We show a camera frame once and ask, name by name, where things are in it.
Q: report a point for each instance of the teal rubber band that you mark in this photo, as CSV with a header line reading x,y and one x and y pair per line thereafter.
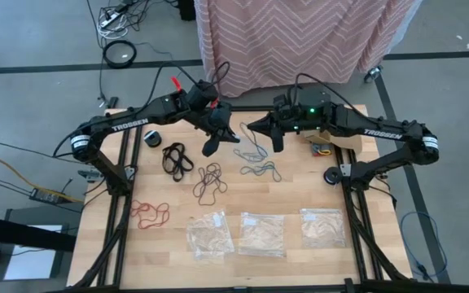
x,y
242,156
246,134
259,169

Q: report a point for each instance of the pink chevron cloth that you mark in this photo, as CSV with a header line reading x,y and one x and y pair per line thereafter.
x,y
279,40

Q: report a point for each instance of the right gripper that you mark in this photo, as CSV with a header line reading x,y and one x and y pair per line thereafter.
x,y
287,120

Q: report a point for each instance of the black power brick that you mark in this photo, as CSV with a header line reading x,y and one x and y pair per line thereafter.
x,y
45,196

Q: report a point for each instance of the grey metal bracket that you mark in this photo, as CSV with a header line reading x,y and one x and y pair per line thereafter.
x,y
90,175

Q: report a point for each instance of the dark grey loop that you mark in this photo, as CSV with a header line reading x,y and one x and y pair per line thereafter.
x,y
320,147

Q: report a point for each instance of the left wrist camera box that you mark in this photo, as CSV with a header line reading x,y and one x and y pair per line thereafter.
x,y
202,95

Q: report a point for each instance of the black floor box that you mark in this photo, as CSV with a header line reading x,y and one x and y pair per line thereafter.
x,y
186,10

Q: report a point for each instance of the red rubber band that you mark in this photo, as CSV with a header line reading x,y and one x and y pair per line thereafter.
x,y
141,223
163,211

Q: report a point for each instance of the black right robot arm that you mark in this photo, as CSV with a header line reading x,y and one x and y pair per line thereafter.
x,y
381,132

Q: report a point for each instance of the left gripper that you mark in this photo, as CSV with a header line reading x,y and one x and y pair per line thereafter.
x,y
220,116

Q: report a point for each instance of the white power strip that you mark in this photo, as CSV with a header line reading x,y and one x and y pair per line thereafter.
x,y
110,19

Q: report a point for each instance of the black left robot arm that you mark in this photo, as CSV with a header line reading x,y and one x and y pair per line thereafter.
x,y
128,124

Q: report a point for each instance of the crumpled clear zip bag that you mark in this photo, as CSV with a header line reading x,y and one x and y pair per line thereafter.
x,y
210,236

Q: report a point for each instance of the yellow loop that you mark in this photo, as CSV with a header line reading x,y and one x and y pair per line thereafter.
x,y
326,153

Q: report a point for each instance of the red loop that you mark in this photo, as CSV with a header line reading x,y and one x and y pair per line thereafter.
x,y
316,154

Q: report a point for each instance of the rack caster wheel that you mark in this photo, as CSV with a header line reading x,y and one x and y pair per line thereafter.
x,y
373,74

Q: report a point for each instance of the black bench bar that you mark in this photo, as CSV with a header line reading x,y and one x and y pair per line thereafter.
x,y
14,232

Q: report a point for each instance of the tape roll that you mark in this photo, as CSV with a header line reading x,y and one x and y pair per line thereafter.
x,y
152,139
327,179

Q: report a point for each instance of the white panel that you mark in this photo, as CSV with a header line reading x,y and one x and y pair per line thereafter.
x,y
31,260

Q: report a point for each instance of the small cardboard box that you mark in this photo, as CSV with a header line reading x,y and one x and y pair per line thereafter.
x,y
350,143

